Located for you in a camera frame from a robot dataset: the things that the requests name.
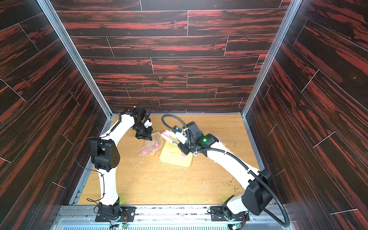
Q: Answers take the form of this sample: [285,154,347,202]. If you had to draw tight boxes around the yellow plastic tray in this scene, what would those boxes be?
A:
[159,141,193,168]

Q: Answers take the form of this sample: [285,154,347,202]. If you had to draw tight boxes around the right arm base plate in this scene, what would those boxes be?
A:
[207,206,250,222]

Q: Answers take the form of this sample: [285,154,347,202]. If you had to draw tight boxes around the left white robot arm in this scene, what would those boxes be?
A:
[90,103,153,221]

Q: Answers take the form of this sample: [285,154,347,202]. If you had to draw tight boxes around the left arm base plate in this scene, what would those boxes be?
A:
[95,206,136,223]

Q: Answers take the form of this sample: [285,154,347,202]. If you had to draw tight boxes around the clear resealable bag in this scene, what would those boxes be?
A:
[141,132,163,155]
[216,136,233,153]

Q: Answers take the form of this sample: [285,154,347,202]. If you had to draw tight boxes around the metal tongs white tips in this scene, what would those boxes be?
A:
[161,130,187,145]

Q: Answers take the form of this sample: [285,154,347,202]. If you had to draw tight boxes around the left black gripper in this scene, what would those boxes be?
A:
[132,123,154,140]

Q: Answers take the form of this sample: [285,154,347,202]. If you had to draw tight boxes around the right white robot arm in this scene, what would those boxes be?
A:
[173,122,290,228]

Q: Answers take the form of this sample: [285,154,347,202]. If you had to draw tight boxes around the front aluminium rail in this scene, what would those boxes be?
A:
[51,204,283,230]

